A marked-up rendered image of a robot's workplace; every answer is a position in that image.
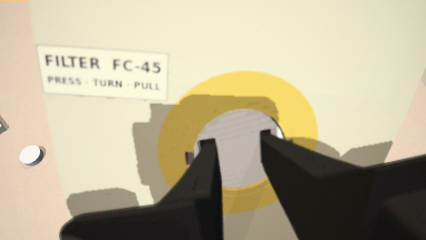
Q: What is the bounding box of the cream flat rectangular slab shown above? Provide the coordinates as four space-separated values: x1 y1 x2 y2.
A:
0 122 7 135

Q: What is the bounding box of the white round disc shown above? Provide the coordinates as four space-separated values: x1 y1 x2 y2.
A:
19 145 44 166

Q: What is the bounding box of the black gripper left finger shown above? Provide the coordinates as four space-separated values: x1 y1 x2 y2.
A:
59 139 224 240

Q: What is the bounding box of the white cylinder with orange pins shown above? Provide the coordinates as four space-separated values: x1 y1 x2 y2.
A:
194 109 283 188

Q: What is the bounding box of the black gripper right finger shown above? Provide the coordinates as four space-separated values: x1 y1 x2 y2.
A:
260 131 426 240

